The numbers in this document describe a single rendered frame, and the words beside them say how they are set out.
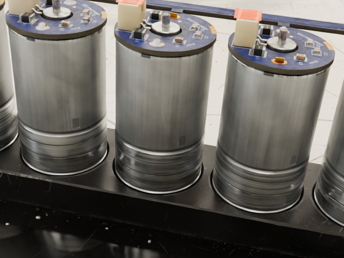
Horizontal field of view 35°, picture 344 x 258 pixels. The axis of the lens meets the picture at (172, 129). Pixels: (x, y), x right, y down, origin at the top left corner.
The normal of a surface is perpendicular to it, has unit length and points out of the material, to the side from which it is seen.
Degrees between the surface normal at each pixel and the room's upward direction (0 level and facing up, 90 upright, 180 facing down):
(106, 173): 0
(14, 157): 0
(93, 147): 90
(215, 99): 0
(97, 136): 90
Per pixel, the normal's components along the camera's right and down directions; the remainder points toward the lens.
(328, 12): 0.06, -0.84
